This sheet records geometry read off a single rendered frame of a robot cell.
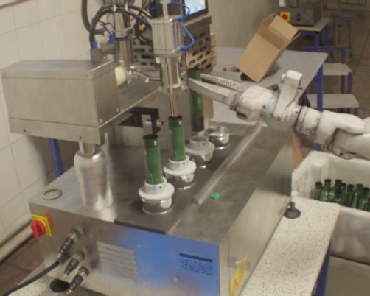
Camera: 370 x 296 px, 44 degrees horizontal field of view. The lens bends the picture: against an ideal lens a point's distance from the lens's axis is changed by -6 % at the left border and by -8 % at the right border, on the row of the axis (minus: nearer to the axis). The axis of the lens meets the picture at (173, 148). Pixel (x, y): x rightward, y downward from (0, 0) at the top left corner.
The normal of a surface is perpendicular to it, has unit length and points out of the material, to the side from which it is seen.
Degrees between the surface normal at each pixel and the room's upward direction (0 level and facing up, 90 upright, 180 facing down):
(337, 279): 96
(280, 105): 60
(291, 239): 0
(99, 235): 90
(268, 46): 90
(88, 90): 90
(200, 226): 0
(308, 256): 0
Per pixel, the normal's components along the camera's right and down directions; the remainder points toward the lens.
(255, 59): -0.44, 0.40
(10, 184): 0.89, 0.11
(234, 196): -0.08, -0.91
